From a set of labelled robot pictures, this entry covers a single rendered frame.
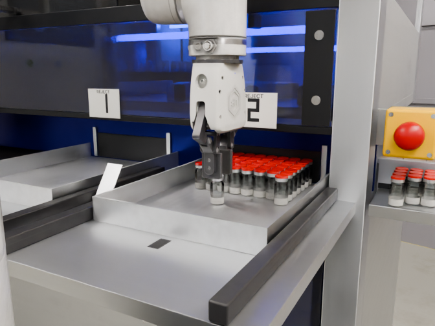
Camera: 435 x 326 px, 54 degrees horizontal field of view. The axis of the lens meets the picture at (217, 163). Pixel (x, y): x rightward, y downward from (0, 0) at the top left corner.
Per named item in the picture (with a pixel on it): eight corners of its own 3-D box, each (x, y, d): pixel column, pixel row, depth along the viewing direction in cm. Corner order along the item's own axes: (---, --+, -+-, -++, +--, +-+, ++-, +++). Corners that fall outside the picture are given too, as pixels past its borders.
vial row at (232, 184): (199, 185, 77) (198, 160, 76) (294, 199, 69) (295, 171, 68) (192, 188, 75) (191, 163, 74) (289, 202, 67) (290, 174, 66)
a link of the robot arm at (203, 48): (228, 35, 55) (228, 59, 56) (255, 39, 63) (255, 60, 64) (175, 37, 59) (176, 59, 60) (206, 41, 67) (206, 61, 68)
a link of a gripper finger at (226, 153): (230, 132, 65) (230, 174, 66) (239, 130, 67) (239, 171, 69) (212, 131, 66) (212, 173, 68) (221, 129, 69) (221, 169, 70)
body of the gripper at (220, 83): (224, 52, 56) (224, 136, 58) (254, 54, 65) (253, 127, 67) (177, 52, 59) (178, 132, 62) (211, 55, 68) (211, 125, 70)
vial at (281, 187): (276, 200, 68) (277, 173, 67) (289, 202, 67) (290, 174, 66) (271, 204, 66) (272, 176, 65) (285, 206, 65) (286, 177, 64)
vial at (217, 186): (214, 200, 68) (214, 174, 67) (226, 202, 67) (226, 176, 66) (207, 204, 66) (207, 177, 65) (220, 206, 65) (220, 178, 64)
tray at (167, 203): (210, 171, 89) (210, 154, 88) (335, 186, 77) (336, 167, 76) (93, 220, 59) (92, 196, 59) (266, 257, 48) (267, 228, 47)
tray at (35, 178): (90, 156, 104) (89, 142, 104) (178, 167, 92) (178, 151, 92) (-50, 189, 75) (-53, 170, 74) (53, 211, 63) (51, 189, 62)
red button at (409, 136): (394, 146, 64) (397, 119, 63) (424, 148, 62) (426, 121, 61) (391, 150, 60) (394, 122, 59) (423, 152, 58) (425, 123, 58)
